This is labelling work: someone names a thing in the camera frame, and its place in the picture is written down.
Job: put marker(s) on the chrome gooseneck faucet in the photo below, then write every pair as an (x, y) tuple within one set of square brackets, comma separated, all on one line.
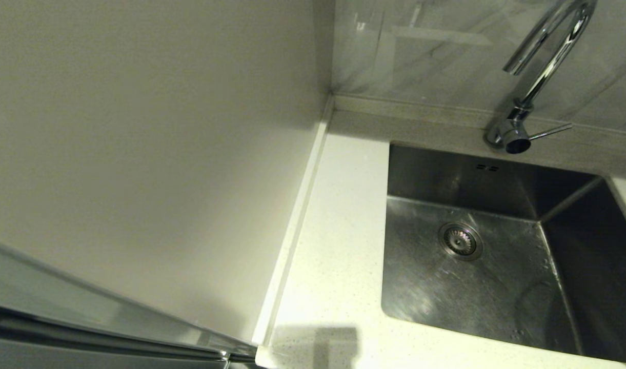
[(553, 56)]

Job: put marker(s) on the chrome faucet lever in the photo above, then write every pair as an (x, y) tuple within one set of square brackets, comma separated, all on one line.
[(517, 142)]

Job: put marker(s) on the round metal drain strainer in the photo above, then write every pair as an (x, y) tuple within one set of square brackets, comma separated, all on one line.
[(460, 241)]

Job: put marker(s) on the stainless steel sink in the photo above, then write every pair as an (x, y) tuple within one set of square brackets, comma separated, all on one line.
[(471, 297)]

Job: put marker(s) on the stainless steel appliance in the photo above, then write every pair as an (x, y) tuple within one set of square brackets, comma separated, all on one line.
[(61, 328)]

